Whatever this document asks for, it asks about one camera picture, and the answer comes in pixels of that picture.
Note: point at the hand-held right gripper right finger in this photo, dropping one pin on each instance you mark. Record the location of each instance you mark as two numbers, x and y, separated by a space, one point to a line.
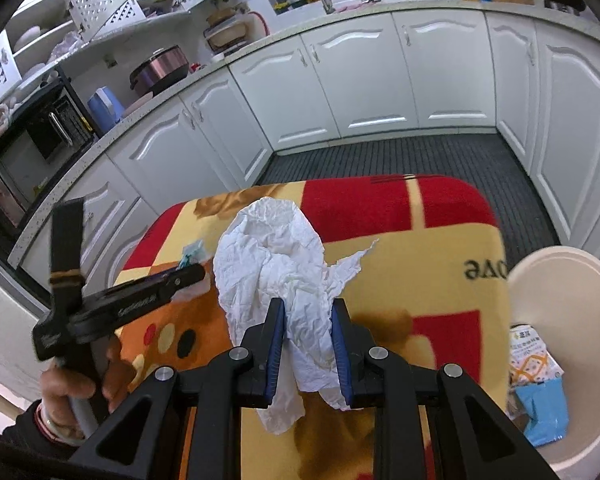
341 355

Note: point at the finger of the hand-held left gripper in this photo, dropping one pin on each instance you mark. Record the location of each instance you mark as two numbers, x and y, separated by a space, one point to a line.
145 295

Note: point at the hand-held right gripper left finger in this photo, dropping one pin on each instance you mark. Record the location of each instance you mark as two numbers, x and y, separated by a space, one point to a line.
276 355

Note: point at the small green white wrapper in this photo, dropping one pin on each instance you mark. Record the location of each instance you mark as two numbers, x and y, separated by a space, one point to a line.
194 254

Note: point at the white tissue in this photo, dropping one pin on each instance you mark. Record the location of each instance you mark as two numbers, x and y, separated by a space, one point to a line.
270 260

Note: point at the white patterned packet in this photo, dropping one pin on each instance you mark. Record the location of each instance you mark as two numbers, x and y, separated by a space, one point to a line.
535 355

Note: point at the blue packet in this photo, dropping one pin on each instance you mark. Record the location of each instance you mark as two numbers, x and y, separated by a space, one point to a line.
545 410

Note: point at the white round bin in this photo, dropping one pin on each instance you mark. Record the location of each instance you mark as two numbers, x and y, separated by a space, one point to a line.
565 285

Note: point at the person's left forearm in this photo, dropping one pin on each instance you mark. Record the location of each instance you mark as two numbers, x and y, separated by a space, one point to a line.
25 432

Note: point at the person's left hand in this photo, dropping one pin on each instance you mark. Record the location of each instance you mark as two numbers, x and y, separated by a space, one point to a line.
55 400

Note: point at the black microwave oven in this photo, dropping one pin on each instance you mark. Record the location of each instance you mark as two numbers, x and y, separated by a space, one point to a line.
30 150

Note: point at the red orange printed blanket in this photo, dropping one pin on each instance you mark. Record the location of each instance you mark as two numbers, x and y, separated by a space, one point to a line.
430 270

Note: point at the blue plastic jug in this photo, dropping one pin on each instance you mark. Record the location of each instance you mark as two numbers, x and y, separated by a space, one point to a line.
105 110

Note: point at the pink rice cooker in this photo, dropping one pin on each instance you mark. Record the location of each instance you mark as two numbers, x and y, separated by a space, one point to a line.
160 70

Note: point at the dark ribbed floor mat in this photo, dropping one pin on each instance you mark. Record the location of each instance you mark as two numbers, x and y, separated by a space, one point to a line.
415 155

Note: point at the stacked food containers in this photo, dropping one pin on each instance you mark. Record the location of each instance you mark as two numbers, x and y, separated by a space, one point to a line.
225 30

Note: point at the white kitchen cabinets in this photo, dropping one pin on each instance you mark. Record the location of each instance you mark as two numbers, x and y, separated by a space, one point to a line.
360 80

